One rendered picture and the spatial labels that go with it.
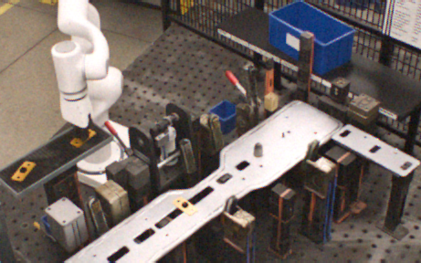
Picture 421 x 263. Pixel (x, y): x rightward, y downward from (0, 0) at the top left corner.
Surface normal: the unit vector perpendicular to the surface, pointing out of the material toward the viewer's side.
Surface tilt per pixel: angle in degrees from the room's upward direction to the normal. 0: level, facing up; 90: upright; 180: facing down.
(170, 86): 0
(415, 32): 90
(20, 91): 0
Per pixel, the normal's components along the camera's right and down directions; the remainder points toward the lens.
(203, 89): -0.07, -0.74
